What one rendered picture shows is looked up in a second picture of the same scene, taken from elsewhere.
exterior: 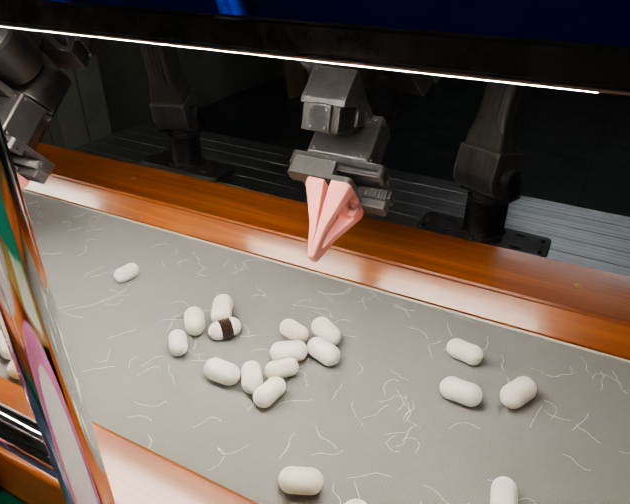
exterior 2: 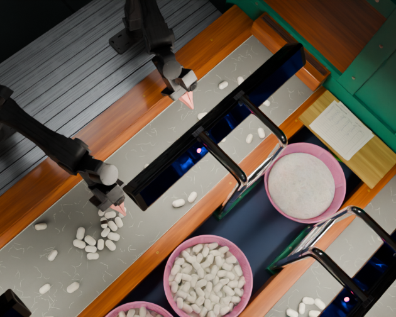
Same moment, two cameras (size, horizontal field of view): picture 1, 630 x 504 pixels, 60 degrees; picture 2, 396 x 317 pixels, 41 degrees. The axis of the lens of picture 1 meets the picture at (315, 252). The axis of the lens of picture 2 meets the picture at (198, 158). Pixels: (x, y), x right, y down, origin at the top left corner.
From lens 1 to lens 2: 147 cm
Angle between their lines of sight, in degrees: 61
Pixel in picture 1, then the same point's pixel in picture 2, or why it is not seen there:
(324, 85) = (189, 80)
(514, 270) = (198, 51)
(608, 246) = not seen: outside the picture
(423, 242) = not seen: hidden behind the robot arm
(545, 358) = (229, 66)
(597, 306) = (222, 42)
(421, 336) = (210, 91)
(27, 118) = not seen: hidden behind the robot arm
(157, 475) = (244, 165)
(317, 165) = (180, 92)
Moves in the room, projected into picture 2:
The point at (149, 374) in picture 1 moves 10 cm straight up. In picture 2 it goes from (201, 166) to (205, 157)
